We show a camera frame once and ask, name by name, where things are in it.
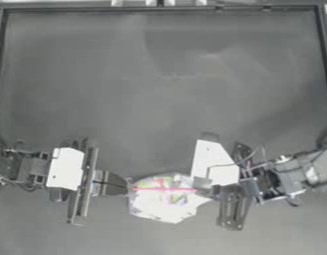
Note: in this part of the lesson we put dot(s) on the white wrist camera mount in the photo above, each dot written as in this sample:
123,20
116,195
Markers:
64,169
210,159

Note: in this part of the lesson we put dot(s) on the clear bag with pink zip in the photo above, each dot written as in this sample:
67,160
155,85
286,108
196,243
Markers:
162,205

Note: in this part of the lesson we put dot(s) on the black table frame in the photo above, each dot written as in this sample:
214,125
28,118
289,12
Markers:
81,7

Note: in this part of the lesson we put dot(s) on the silver frame bracket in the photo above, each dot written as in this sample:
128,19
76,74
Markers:
200,2
116,2
151,2
168,2

